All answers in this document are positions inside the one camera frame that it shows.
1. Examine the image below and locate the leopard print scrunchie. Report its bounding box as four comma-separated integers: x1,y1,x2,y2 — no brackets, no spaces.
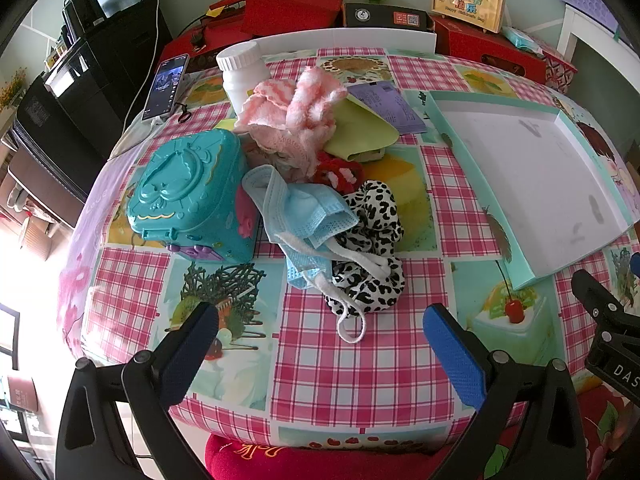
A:
326,180,405,316

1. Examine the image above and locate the red white chenille scrunchie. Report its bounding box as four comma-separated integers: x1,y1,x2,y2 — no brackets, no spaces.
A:
311,151,364,195

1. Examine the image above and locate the blue face mask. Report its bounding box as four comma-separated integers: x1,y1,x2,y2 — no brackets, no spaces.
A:
242,165,367,344

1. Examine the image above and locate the purple snack packet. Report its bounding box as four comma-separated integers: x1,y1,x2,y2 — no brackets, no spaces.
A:
348,81,426,134

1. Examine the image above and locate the green soft cloth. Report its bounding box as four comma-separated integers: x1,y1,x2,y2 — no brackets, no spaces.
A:
323,94,399,160

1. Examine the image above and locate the pink lace scrunchie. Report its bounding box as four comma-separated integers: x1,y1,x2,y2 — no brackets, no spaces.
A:
240,132,318,182

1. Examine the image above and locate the pink white fluffy cloth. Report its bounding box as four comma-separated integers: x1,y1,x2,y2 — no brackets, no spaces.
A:
234,66,348,158

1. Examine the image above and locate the teal shallow box tray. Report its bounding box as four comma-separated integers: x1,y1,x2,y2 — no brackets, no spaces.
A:
426,91,639,288

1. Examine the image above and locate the red chair cushion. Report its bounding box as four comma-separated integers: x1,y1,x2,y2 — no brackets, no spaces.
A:
205,436,450,480

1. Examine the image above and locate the red patterned tin box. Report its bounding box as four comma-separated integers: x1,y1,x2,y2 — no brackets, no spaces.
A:
533,38,578,94

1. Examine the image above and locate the white shelf desk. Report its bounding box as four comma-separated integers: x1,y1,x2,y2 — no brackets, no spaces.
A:
556,4,640,92

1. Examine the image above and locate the blue wet wipes pack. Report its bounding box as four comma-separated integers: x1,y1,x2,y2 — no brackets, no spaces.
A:
501,26,544,58

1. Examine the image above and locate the teal plastic toy case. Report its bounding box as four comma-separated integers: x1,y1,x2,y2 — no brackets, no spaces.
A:
126,129,258,263

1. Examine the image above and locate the checkered picture tablecloth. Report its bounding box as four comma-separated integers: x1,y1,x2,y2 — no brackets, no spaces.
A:
58,48,639,448

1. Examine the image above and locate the smartphone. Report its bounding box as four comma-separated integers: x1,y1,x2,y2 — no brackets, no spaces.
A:
142,53,190,120

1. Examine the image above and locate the black flat box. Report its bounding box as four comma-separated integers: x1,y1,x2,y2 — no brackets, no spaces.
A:
343,3,434,32

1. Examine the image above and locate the white pill bottle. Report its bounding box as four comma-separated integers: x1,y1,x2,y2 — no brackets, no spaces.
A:
216,40,271,115

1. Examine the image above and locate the white foam board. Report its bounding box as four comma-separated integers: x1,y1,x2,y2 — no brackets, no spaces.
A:
252,26,438,57

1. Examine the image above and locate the large red gift box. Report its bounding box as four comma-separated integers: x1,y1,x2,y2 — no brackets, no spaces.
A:
160,0,344,72

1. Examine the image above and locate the red carton with handle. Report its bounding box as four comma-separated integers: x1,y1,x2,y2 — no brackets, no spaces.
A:
431,14,546,84

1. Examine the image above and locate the yellow handled gift box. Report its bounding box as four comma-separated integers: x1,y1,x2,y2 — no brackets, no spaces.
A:
431,0,506,34

